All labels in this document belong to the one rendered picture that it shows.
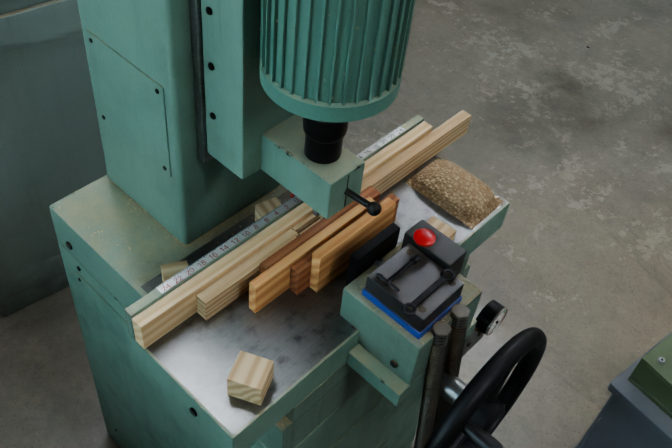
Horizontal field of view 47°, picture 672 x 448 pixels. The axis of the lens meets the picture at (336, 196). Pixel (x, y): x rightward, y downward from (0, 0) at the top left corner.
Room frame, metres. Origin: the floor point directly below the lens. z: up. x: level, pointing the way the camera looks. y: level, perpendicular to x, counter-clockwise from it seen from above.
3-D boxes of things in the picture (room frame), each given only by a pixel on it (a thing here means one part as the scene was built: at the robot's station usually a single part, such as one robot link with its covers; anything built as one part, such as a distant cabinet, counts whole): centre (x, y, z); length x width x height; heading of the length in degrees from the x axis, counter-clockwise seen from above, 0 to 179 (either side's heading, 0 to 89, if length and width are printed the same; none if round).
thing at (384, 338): (0.66, -0.12, 0.92); 0.15 x 0.13 x 0.09; 141
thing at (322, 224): (0.77, 0.01, 0.92); 0.23 x 0.02 x 0.04; 141
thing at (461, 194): (0.92, -0.19, 0.92); 0.14 x 0.09 x 0.04; 51
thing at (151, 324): (0.79, 0.05, 0.93); 0.60 x 0.02 x 0.05; 141
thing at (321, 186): (0.80, 0.04, 1.03); 0.14 x 0.07 x 0.09; 51
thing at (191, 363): (0.71, -0.05, 0.87); 0.61 x 0.30 x 0.06; 141
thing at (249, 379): (0.52, 0.08, 0.92); 0.05 x 0.04 x 0.04; 78
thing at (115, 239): (0.86, 0.12, 0.76); 0.57 x 0.45 x 0.09; 51
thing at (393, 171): (0.85, -0.02, 0.92); 0.60 x 0.02 x 0.04; 141
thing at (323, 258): (0.74, -0.03, 0.94); 0.16 x 0.02 x 0.08; 141
